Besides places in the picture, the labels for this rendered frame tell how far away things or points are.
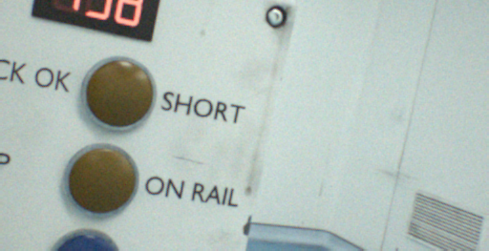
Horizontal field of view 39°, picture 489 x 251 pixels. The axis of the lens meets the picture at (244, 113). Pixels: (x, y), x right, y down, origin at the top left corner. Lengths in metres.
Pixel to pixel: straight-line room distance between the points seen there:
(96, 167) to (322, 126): 4.58
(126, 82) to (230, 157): 0.06
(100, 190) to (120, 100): 0.04
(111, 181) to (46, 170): 0.03
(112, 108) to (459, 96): 3.97
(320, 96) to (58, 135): 4.54
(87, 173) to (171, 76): 0.05
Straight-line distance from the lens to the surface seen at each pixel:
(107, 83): 0.28
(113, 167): 0.28
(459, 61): 4.27
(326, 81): 4.82
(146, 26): 0.29
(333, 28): 4.82
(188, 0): 0.29
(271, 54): 0.30
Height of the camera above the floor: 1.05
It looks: 3 degrees down
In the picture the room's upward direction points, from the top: 12 degrees clockwise
